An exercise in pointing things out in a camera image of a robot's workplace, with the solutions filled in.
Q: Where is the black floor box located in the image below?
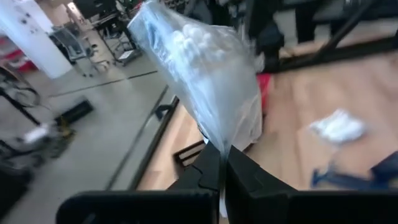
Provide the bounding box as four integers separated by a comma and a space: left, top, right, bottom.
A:
55, 99, 95, 126

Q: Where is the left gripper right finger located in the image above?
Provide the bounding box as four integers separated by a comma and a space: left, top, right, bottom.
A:
224, 144, 398, 224

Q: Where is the black frame-mounted clamp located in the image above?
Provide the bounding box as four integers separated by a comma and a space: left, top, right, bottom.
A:
154, 104, 175, 121

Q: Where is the blue disposable razor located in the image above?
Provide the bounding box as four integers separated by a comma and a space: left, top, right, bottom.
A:
312, 161, 374, 190

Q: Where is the white round pillar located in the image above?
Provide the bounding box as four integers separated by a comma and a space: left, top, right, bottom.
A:
0, 0, 73, 80

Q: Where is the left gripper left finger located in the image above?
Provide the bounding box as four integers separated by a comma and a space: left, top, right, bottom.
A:
55, 141, 224, 224

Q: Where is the clear bag of cotton balls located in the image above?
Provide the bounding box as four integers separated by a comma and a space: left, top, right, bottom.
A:
127, 0, 265, 218
308, 108, 368, 146

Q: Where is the black aluminium rig frame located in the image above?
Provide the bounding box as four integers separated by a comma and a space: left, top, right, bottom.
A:
129, 0, 398, 190

